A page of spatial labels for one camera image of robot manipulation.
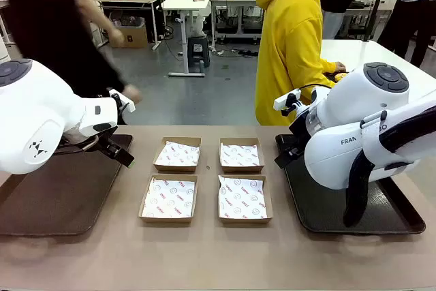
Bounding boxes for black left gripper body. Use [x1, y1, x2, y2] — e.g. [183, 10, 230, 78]
[97, 127, 124, 161]

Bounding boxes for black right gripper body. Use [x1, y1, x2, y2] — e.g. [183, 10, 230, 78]
[284, 110, 309, 157]

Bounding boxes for kraft paper food box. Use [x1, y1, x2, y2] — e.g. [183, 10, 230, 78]
[153, 136, 202, 173]
[217, 174, 274, 225]
[138, 174, 199, 224]
[219, 137, 266, 174]

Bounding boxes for hoodie person's right forearm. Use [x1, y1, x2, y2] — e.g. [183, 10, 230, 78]
[305, 47, 339, 79]

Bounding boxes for bare bystander hand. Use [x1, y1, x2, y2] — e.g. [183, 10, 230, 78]
[108, 27, 126, 46]
[121, 83, 143, 104]

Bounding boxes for person in yellow hoodie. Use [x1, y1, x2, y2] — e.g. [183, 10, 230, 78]
[254, 0, 347, 126]

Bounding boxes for large white table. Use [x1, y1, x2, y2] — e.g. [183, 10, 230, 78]
[320, 39, 436, 93]

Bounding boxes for brown cardboard box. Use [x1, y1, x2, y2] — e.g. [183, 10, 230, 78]
[108, 24, 149, 49]

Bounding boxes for dark plastic stool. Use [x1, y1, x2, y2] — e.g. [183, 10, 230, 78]
[187, 35, 211, 68]

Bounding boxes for white cylindrical air purifier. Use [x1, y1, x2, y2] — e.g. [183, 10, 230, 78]
[0, 33, 10, 64]

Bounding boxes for bystander in dark clothes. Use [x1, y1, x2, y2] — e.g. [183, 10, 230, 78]
[0, 0, 143, 125]

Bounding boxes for black slanted pole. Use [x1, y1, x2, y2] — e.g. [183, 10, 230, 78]
[362, 0, 392, 43]

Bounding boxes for white standing desk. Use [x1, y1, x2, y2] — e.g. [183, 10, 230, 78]
[161, 0, 211, 78]

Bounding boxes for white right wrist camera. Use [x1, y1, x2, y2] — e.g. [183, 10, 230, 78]
[273, 89, 303, 117]

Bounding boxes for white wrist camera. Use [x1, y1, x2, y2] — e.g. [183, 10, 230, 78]
[108, 89, 136, 114]
[273, 89, 303, 117]

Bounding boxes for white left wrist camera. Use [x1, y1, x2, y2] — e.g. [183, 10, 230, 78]
[108, 89, 136, 114]

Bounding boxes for large black tray with handles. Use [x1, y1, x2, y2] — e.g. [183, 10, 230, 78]
[275, 133, 426, 236]

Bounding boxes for brown tray with handles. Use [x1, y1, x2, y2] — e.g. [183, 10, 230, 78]
[0, 133, 134, 236]

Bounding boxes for white frame workbench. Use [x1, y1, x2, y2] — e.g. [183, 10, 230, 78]
[209, 0, 265, 46]

